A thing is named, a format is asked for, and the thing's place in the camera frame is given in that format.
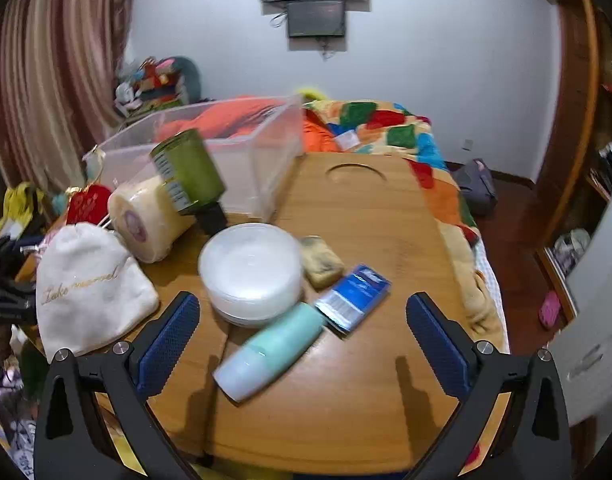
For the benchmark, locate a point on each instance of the orange puffer jacket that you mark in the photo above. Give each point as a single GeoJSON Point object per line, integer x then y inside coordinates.
{"type": "Point", "coordinates": [313, 137]}

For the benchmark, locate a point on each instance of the beige soap bar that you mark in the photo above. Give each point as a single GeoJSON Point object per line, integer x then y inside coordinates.
{"type": "Point", "coordinates": [321, 262]}

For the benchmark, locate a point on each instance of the white cabinet door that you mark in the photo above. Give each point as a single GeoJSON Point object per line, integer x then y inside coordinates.
{"type": "Point", "coordinates": [601, 335]}

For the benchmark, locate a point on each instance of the mint green bottle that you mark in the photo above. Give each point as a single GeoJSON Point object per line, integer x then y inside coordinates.
{"type": "Point", "coordinates": [271, 350]}

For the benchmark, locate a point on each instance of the yellow cloth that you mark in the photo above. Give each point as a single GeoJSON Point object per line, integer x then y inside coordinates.
{"type": "Point", "coordinates": [18, 207]}

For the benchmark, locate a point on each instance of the white round lidded container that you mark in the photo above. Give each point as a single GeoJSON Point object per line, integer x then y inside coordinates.
{"type": "Point", "coordinates": [251, 270]}

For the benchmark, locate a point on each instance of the grey bag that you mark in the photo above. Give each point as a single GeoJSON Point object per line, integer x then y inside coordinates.
{"type": "Point", "coordinates": [473, 187]}

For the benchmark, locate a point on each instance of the pink slipper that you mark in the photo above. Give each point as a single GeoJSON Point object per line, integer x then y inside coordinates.
{"type": "Point", "coordinates": [549, 309]}

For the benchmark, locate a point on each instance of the pink striped curtain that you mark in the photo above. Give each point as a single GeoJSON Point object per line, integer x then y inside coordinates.
{"type": "Point", "coordinates": [50, 60]}

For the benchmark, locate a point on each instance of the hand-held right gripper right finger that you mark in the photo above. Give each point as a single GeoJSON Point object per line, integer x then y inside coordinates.
{"type": "Point", "coordinates": [438, 345]}

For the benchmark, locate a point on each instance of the blue plastic packet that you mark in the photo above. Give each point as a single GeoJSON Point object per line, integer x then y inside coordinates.
{"type": "Point", "coordinates": [353, 295]}

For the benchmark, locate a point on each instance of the bamboo wooden desktop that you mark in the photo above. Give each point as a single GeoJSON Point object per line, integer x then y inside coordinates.
{"type": "Point", "coordinates": [361, 220]}

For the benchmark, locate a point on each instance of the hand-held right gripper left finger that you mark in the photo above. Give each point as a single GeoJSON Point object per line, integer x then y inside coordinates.
{"type": "Point", "coordinates": [168, 345]}

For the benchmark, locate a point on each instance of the wooden door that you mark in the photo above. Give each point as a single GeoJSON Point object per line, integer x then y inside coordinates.
{"type": "Point", "coordinates": [571, 110]}

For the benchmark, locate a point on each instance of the clear plastic storage box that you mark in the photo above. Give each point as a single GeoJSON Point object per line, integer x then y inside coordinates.
{"type": "Point", "coordinates": [266, 160]}

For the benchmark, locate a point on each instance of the small black wall screen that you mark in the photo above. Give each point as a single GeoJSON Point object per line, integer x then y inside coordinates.
{"type": "Point", "coordinates": [316, 17]}

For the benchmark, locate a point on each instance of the wooden shelf unit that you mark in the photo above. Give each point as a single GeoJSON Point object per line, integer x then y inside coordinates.
{"type": "Point", "coordinates": [603, 175]}

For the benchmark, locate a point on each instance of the colourful patchwork blanket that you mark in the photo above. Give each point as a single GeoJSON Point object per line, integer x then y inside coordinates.
{"type": "Point", "coordinates": [386, 125]}

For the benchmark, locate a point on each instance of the pile of toys and boxes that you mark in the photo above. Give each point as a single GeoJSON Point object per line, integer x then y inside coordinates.
{"type": "Point", "coordinates": [145, 85]}

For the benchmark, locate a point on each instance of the grey green cushion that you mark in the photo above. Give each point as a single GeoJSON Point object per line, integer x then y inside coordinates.
{"type": "Point", "coordinates": [188, 77]}

